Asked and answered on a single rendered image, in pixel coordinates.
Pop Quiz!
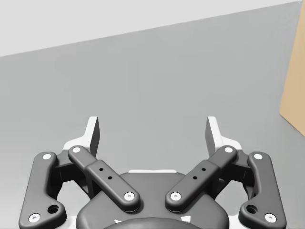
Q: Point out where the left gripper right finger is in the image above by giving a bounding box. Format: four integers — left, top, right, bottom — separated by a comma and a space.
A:
164, 116, 287, 229

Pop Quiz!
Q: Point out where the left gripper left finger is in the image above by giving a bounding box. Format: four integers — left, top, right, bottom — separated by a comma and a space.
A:
18, 116, 141, 229

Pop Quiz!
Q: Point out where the tall board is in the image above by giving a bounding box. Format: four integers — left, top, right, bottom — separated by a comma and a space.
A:
279, 0, 305, 137

